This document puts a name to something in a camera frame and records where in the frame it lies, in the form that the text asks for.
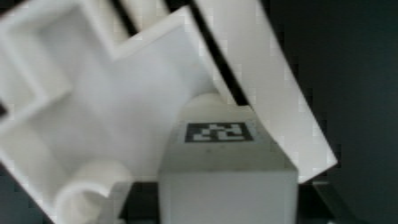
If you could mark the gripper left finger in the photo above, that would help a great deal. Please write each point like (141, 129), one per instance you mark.
(118, 201)

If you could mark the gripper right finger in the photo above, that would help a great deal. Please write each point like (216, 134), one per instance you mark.
(344, 216)

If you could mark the white chair leg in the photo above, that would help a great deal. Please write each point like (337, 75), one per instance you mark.
(227, 176)

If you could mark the white chair seat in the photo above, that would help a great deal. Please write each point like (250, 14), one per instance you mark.
(95, 86)

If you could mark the white U-shaped fence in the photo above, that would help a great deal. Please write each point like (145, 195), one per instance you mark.
(241, 28)

